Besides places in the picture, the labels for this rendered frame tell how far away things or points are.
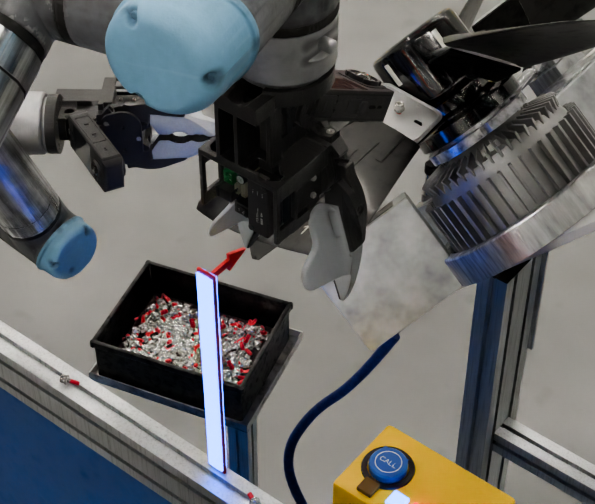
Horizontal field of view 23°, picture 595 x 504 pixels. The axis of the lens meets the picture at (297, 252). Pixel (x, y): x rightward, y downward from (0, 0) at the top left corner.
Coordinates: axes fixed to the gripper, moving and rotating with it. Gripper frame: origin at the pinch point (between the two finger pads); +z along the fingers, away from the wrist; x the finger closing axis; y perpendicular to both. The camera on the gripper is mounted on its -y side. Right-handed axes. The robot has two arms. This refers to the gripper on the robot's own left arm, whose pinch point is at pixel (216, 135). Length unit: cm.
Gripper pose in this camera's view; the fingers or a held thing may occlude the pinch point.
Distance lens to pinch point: 171.7
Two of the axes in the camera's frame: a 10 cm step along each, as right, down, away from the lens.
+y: 0.2, -6.1, 7.9
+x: 0.0, 7.9, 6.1
